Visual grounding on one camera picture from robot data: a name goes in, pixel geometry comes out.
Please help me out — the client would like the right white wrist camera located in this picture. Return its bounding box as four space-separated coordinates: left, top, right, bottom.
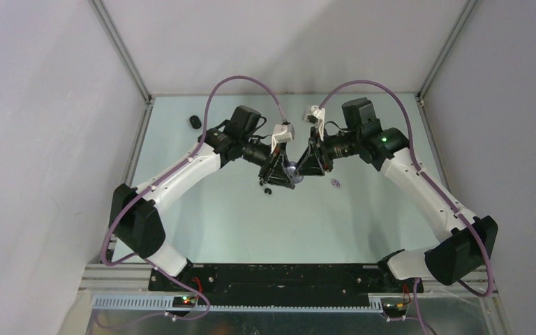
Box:
301 105 326 140

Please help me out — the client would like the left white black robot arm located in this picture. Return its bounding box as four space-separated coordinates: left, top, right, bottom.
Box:
108 105 295 291

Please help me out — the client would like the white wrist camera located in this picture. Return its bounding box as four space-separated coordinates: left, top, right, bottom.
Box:
301 105 326 140
271 122 295 152

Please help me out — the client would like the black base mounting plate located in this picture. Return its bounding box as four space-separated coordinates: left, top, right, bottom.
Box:
149 262 424 308

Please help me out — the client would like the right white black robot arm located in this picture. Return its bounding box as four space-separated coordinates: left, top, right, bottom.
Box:
296 98 498 292

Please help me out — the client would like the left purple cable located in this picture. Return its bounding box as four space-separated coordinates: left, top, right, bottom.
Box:
93 75 288 325

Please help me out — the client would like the purple cable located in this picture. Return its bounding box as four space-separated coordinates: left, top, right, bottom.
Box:
318 80 496 335
93 75 288 325

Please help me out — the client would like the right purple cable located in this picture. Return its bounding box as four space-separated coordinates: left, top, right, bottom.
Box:
318 80 496 335

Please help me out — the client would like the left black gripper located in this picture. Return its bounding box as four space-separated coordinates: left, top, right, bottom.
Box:
241 135 296 190

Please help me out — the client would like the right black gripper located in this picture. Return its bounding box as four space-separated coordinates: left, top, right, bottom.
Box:
295 126 361 177

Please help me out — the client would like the black oval case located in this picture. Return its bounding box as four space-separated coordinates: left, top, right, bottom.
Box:
188 115 202 130

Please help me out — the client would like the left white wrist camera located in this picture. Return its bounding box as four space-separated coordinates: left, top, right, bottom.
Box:
271 122 295 152

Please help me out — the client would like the aluminium frame rail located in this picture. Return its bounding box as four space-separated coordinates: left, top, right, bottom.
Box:
78 263 500 311

